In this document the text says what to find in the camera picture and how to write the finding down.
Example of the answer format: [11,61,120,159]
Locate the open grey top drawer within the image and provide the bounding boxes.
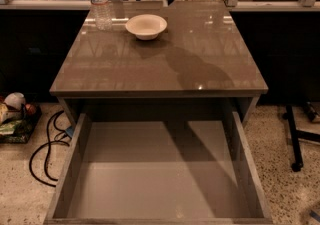
[44,112,272,225]

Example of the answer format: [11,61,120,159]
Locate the white ceramic bowl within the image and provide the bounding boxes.
[125,14,167,40]

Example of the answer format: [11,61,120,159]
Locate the clear plastic water bottle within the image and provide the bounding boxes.
[90,0,112,30]

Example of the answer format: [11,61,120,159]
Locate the black rolling stand base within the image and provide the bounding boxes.
[283,105,320,172]

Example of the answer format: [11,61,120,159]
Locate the pile of items on floor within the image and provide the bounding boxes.
[0,92,42,144]

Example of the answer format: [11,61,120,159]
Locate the black cable on floor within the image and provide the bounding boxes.
[28,109,72,188]

